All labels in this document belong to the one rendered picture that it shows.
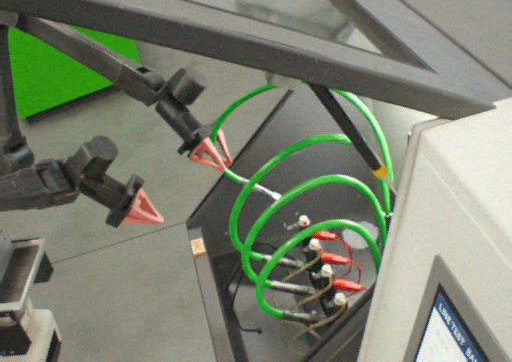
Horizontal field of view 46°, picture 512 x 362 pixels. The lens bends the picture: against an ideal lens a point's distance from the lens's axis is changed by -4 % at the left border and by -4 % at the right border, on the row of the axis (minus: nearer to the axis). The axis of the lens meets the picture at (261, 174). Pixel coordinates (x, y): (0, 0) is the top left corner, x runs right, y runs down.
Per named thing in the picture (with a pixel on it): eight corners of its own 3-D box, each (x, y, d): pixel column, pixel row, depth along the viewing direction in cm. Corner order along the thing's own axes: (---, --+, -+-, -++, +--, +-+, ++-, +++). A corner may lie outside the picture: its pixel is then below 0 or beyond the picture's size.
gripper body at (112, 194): (136, 196, 118) (102, 177, 116) (112, 228, 124) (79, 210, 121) (143, 176, 124) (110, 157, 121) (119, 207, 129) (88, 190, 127)
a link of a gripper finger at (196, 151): (243, 152, 138) (214, 122, 139) (226, 164, 133) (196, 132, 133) (227, 170, 142) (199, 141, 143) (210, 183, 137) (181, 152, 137)
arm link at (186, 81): (146, 82, 144) (129, 89, 136) (175, 45, 139) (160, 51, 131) (183, 118, 144) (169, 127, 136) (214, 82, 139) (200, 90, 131)
